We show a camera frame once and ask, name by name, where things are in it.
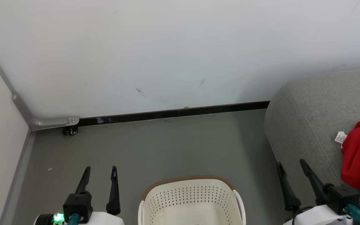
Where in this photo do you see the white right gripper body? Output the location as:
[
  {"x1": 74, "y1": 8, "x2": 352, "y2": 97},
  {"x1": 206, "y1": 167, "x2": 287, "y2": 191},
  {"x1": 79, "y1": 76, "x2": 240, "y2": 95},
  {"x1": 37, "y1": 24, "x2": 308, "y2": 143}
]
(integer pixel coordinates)
[{"x1": 283, "y1": 204, "x2": 355, "y2": 225}]

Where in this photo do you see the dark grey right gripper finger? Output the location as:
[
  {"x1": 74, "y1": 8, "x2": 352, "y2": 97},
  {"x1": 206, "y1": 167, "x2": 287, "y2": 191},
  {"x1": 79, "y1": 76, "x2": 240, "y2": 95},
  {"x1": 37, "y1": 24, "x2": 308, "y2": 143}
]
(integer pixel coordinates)
[
  {"x1": 299, "y1": 159, "x2": 327, "y2": 205},
  {"x1": 277, "y1": 162, "x2": 302, "y2": 212}
]

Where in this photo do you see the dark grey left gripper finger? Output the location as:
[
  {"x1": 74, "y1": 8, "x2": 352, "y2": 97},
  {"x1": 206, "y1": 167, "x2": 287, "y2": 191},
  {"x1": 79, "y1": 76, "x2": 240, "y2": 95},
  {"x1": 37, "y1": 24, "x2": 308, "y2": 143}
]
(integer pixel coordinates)
[
  {"x1": 106, "y1": 166, "x2": 121, "y2": 216},
  {"x1": 75, "y1": 166, "x2": 91, "y2": 196}
]

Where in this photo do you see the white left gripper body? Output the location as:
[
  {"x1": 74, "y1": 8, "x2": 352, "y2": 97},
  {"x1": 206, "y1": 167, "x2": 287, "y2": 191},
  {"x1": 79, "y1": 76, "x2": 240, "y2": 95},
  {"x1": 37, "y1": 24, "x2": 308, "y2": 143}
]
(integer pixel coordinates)
[{"x1": 33, "y1": 211, "x2": 125, "y2": 225}]

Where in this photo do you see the cream laundry basket brown rim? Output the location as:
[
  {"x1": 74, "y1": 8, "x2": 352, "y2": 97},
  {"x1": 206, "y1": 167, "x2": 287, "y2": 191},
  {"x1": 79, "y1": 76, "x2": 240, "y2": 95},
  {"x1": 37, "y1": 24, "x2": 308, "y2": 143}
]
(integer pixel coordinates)
[{"x1": 137, "y1": 175, "x2": 247, "y2": 225}]

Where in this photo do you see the small black caster wheel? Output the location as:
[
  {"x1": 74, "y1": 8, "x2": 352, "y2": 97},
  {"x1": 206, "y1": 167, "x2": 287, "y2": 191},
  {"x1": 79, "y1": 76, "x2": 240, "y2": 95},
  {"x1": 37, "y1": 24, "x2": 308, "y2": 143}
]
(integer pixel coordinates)
[{"x1": 62, "y1": 126, "x2": 79, "y2": 136}]

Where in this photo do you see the grey fabric sofa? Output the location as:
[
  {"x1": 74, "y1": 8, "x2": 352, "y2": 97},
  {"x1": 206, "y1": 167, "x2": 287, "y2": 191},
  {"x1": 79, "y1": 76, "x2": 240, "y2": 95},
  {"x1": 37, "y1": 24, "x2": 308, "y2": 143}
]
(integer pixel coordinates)
[{"x1": 264, "y1": 67, "x2": 360, "y2": 219}]

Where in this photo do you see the black baseboard strip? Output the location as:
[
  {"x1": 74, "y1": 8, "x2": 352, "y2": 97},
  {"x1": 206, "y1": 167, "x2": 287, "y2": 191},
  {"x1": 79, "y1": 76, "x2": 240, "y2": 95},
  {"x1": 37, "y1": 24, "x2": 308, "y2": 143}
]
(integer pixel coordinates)
[{"x1": 78, "y1": 100, "x2": 270, "y2": 127}]

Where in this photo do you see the thin black cable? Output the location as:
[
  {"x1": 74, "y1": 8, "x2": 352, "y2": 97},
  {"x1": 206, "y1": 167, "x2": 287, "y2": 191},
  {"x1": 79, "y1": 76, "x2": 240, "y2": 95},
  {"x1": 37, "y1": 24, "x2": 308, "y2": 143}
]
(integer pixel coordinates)
[{"x1": 291, "y1": 206, "x2": 307, "y2": 223}]

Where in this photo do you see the black cable with teal connector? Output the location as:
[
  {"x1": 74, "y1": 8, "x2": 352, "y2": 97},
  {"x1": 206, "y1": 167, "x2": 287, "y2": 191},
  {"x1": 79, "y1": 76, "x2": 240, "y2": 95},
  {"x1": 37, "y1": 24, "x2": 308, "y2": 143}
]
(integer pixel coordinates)
[
  {"x1": 345, "y1": 204, "x2": 360, "y2": 225},
  {"x1": 67, "y1": 213, "x2": 81, "y2": 225}
]

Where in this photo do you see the grey metal partition frame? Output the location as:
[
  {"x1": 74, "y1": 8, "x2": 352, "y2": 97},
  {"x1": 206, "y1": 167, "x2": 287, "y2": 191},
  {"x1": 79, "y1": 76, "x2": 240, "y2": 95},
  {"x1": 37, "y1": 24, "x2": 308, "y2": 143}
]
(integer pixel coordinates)
[{"x1": 0, "y1": 34, "x2": 80, "y2": 225}]

